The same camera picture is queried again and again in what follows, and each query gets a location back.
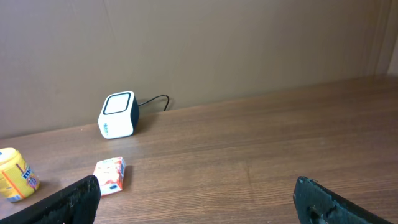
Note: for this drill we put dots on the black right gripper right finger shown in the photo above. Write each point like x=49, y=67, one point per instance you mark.
x=316, y=204

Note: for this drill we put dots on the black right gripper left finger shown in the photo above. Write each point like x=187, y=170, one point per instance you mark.
x=75, y=204

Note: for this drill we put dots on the red tissue pack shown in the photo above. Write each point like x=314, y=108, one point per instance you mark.
x=110, y=175

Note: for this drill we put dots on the yellow candy canister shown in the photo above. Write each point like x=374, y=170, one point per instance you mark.
x=18, y=180

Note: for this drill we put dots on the white barcode scanner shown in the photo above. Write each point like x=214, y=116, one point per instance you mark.
x=119, y=115

